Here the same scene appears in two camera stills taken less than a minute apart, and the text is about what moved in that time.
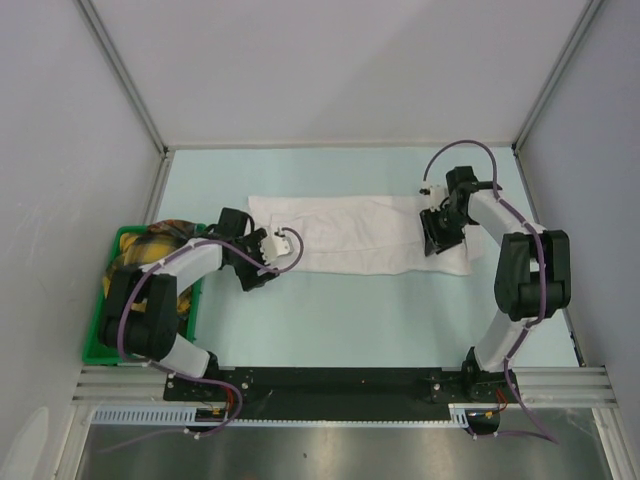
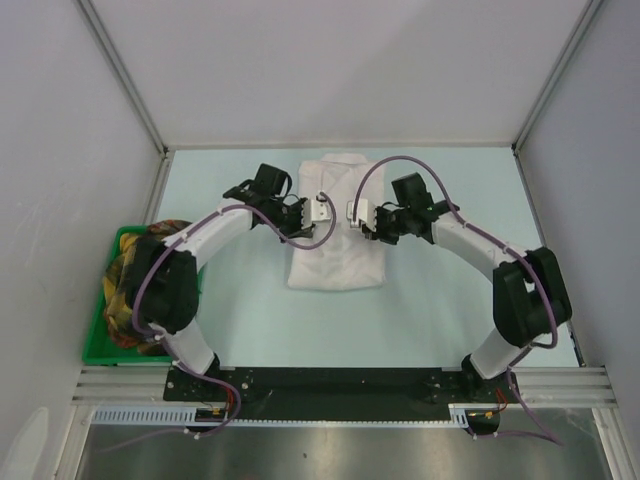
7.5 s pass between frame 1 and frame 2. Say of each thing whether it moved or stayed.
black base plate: stayed
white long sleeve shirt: moved
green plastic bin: stayed
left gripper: moved
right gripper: moved
